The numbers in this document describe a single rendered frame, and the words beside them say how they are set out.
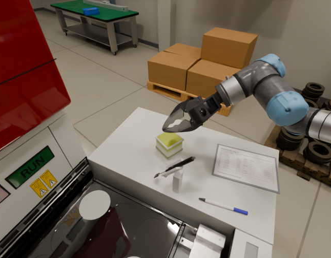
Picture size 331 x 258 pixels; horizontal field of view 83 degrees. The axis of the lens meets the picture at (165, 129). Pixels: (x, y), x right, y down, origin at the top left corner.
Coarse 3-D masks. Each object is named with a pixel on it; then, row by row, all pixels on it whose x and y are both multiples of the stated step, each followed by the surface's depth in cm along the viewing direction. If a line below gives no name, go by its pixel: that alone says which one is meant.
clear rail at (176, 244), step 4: (184, 224) 57; (180, 228) 56; (184, 228) 57; (180, 232) 55; (176, 236) 55; (180, 236) 55; (176, 240) 54; (176, 244) 53; (172, 248) 53; (176, 248) 53; (172, 252) 52; (168, 256) 51; (172, 256) 51
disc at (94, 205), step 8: (96, 192) 65; (104, 192) 65; (88, 200) 63; (96, 200) 63; (104, 200) 63; (80, 208) 61; (88, 208) 61; (96, 208) 61; (104, 208) 61; (88, 216) 59; (96, 216) 59
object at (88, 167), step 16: (80, 176) 66; (64, 192) 61; (80, 192) 69; (48, 208) 57; (64, 208) 64; (32, 224) 53; (48, 224) 60; (16, 240) 50; (32, 240) 57; (0, 256) 48; (16, 256) 54
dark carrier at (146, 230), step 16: (112, 192) 65; (112, 208) 61; (128, 208) 61; (144, 208) 61; (64, 224) 57; (80, 224) 57; (96, 224) 57; (112, 224) 57; (128, 224) 57; (144, 224) 57; (160, 224) 57; (176, 224) 57; (48, 240) 54; (64, 240) 54; (80, 240) 54; (96, 240) 54; (112, 240) 54; (128, 240) 54; (144, 240) 54; (160, 240) 54; (32, 256) 51; (48, 256) 51; (64, 256) 51; (80, 256) 51; (96, 256) 51; (112, 256) 51; (128, 256) 51; (144, 256) 51; (160, 256) 51
